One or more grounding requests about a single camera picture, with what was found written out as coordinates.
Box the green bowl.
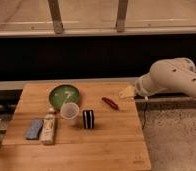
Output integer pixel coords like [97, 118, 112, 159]
[49, 84, 80, 109]

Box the clear plastic cup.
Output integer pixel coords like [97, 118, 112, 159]
[60, 102, 80, 126]

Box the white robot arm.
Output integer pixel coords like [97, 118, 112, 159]
[119, 58, 196, 99]

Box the right metal table leg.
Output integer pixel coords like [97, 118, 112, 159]
[115, 0, 128, 32]

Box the blue sponge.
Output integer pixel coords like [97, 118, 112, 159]
[25, 119, 43, 140]

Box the white lying bottle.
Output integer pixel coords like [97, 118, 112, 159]
[40, 108, 56, 145]

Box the left metal table leg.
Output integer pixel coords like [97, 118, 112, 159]
[48, 0, 63, 34]

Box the metal table leg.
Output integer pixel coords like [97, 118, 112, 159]
[115, 0, 128, 32]
[48, 0, 63, 34]

